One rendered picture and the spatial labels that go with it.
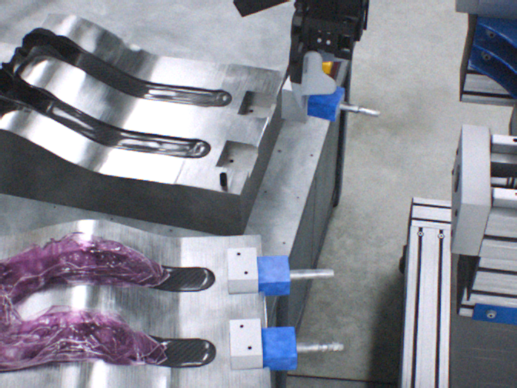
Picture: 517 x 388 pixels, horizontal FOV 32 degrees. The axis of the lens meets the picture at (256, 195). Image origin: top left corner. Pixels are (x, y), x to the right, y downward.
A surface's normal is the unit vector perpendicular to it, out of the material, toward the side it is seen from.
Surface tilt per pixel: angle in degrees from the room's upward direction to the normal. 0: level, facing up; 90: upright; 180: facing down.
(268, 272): 0
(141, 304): 28
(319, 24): 90
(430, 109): 0
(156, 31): 0
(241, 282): 90
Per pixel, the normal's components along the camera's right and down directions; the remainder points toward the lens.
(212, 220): -0.26, 0.70
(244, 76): -0.01, -0.69
